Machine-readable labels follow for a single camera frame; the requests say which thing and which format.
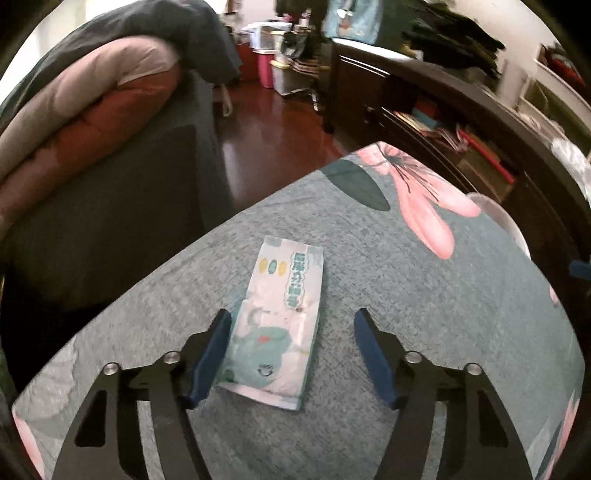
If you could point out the white plastic bag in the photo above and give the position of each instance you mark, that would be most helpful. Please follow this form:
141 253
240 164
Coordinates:
572 166

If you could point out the clear storage box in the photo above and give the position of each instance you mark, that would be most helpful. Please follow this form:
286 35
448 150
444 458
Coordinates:
295 78

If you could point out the dark blue blanket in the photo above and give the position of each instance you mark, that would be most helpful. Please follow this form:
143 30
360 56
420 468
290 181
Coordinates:
194 37

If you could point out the pile of dark clothes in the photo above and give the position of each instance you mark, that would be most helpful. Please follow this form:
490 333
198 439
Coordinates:
452 37

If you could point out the folded pink and red blanket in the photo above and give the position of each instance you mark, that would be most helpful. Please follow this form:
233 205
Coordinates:
92 106

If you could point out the row of books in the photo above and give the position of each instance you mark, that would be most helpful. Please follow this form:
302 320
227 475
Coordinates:
461 147

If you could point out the pink storage box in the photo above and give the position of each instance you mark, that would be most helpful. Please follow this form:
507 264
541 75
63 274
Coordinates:
266 71

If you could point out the teal hanging bag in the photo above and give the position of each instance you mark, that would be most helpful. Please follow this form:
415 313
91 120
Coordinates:
353 21

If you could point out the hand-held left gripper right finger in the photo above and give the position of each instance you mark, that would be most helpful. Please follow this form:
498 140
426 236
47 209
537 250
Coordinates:
374 355

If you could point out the floral grey tablecloth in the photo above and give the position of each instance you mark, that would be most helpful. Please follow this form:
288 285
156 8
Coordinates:
392 286

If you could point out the grey sofa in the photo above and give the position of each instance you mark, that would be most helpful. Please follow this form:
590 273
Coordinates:
115 207

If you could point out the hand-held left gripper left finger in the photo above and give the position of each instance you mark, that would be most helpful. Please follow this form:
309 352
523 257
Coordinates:
207 357

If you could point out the dark wooden cabinet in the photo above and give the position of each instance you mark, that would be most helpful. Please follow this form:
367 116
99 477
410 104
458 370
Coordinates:
360 92

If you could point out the green and white wipes packet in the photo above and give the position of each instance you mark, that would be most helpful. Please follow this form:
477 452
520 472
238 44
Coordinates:
277 323

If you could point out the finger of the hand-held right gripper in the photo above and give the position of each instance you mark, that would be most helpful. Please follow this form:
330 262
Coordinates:
581 268

